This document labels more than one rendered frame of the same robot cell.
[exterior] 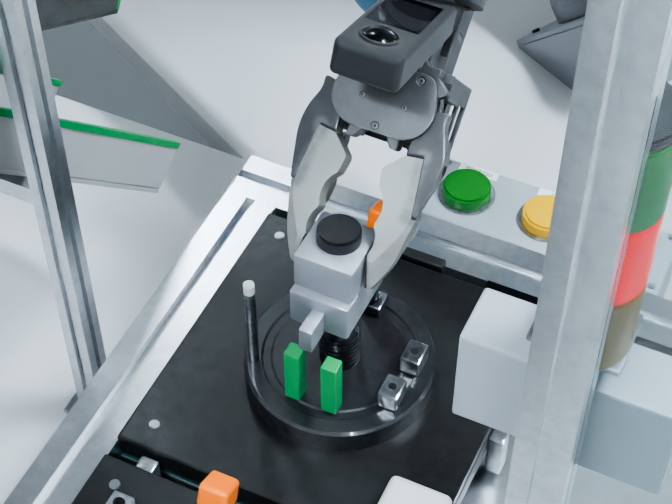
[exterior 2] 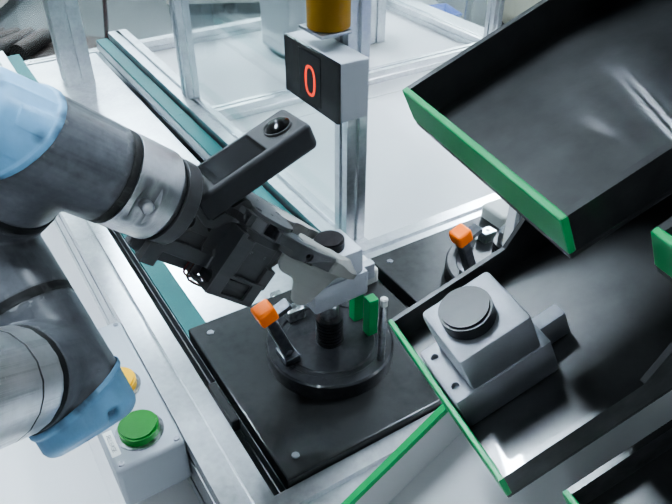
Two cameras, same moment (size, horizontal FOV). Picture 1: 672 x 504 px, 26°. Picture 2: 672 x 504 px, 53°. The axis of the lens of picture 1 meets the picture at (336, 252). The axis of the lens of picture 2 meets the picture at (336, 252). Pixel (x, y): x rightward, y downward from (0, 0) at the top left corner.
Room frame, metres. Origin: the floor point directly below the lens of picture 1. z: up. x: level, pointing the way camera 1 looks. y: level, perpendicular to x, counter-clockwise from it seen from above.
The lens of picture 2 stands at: (1.09, 0.29, 1.51)
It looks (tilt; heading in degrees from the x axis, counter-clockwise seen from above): 37 degrees down; 213
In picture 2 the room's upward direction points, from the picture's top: straight up
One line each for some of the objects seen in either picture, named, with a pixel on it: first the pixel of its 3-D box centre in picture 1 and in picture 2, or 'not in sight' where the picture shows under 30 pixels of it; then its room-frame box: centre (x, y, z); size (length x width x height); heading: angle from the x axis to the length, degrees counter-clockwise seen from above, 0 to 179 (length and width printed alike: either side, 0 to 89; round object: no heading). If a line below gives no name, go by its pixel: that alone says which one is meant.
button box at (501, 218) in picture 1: (542, 244); (123, 405); (0.80, -0.17, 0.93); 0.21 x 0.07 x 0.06; 65
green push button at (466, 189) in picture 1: (466, 192); (139, 430); (0.83, -0.11, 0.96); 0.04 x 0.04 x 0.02
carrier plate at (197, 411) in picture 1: (339, 378); (329, 357); (0.64, 0.00, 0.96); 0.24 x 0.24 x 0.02; 65
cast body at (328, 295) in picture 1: (332, 274); (338, 262); (0.63, 0.00, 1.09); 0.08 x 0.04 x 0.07; 155
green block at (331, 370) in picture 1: (331, 385); (356, 300); (0.59, 0.00, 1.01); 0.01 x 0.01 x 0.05; 65
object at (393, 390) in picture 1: (392, 392); not in sight; (0.60, -0.04, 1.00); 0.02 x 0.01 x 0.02; 155
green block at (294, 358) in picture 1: (295, 371); (370, 315); (0.60, 0.03, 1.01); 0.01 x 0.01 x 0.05; 65
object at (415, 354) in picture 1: (414, 357); (294, 312); (0.63, -0.06, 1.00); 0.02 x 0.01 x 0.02; 155
